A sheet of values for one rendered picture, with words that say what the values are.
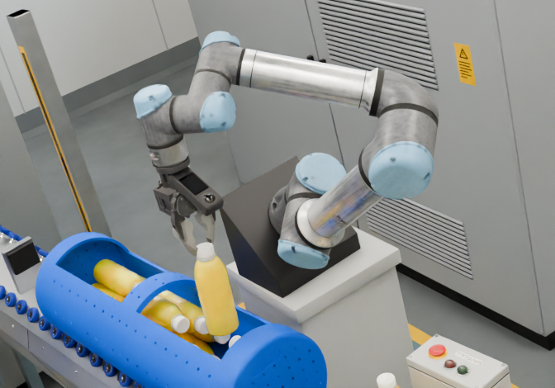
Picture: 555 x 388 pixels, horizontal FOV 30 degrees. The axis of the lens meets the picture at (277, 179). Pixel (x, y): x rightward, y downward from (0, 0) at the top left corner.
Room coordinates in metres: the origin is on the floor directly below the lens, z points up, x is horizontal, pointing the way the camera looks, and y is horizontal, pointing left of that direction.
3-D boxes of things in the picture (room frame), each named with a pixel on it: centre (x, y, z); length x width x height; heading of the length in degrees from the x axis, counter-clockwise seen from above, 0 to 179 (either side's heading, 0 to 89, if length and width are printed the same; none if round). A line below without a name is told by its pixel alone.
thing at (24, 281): (2.87, 0.83, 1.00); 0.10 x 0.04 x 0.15; 123
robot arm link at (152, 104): (1.90, 0.19, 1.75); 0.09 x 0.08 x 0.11; 64
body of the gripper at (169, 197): (1.91, 0.20, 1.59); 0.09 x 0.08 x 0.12; 33
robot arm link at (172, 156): (1.90, 0.20, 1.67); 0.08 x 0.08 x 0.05
